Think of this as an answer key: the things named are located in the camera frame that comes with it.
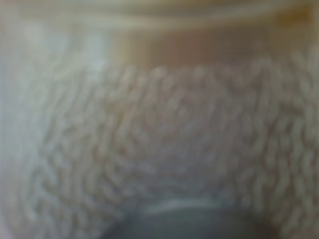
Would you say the clear bottle with pink label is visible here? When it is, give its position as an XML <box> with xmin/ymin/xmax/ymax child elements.
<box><xmin>0</xmin><ymin>0</ymin><xmax>319</xmax><ymax>239</ymax></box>

